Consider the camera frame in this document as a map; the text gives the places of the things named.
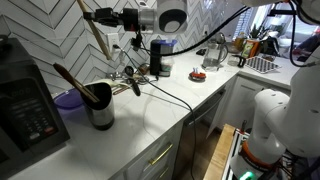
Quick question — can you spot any blue white packet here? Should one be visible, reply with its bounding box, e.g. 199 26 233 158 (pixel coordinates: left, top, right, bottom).
193 68 199 74

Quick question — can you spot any steel container with blue lid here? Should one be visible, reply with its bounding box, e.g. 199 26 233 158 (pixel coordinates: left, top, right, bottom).
150 39 177 77

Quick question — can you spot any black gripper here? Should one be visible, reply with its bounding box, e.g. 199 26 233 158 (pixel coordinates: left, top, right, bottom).
83 7 139 32

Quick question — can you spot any purple plastic bowl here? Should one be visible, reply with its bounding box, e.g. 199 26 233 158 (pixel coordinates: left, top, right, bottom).
54 88 83 110

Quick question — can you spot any black handled kitchen utensil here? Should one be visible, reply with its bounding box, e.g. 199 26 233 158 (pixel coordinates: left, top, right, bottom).
124 66 141 96

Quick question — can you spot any black power cable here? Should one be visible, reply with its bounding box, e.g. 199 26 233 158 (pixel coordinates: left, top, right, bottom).
113 43 198 180

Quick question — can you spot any wooden board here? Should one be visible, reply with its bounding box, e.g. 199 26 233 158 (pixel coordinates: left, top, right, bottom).
203 124 235 180

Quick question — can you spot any black robot cable hose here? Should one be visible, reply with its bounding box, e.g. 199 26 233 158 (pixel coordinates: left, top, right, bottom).
143 5 252 57

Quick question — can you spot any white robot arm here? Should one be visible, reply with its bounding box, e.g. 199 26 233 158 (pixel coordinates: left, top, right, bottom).
83 0 320 180

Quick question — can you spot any light wooden spoon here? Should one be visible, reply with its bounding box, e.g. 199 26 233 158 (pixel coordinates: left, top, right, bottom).
76 0 112 60

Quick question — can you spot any checkered drying mat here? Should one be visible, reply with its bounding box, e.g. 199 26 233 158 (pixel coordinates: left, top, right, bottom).
246 56 280 74

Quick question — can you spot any dark wooden spatula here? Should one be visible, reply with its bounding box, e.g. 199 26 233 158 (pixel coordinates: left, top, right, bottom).
53 63 99 103

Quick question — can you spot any glass pitcher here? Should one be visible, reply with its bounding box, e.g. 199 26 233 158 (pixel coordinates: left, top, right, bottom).
202 32 228 71

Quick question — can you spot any steel utensil holding bucket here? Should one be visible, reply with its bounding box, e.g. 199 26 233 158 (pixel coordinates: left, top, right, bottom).
81 82 115 131

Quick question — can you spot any black microwave oven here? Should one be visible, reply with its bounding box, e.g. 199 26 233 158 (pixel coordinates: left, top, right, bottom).
0 35 69 179

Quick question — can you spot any white wall outlet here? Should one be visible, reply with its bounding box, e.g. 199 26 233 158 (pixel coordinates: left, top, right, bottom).
106 33 119 51

